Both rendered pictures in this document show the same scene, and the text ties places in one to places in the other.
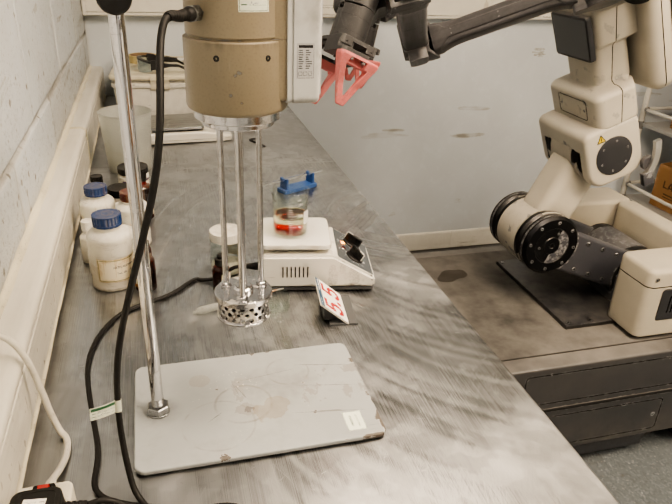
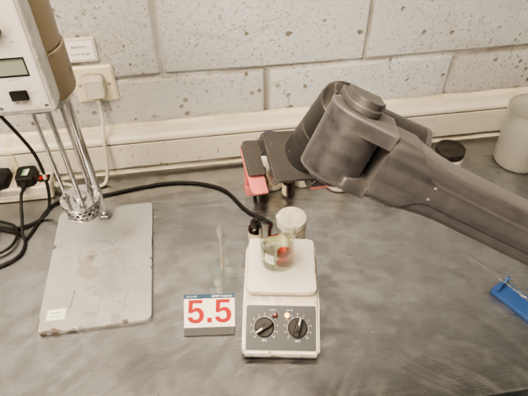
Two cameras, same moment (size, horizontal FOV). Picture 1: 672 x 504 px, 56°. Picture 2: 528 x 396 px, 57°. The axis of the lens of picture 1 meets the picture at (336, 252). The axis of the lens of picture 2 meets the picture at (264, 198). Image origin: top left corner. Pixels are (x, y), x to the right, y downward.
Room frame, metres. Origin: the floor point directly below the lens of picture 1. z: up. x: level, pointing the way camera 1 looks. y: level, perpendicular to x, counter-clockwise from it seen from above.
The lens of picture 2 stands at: (1.05, -0.46, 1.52)
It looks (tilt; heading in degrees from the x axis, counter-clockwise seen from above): 44 degrees down; 97
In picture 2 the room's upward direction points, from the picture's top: straight up
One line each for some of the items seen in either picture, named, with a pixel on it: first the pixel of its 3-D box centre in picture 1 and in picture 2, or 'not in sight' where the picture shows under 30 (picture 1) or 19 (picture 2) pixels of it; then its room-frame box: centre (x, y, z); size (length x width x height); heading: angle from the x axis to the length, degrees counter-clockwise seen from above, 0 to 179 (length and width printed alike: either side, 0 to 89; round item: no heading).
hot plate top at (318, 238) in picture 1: (295, 232); (281, 265); (1.02, 0.07, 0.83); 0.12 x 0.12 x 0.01; 6
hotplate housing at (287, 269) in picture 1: (309, 254); (280, 291); (1.02, 0.05, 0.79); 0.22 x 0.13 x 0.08; 96
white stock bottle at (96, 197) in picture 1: (98, 213); not in sight; (1.12, 0.46, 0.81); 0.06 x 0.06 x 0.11
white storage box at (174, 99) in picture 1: (162, 86); not in sight; (2.19, 0.62, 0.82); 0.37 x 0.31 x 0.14; 13
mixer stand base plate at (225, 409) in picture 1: (254, 400); (101, 261); (0.66, 0.10, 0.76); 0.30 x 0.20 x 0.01; 106
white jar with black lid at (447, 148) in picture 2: (134, 180); (446, 159); (1.37, 0.47, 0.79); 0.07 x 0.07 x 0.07
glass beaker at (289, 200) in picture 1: (288, 212); (276, 244); (1.01, 0.08, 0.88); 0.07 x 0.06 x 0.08; 112
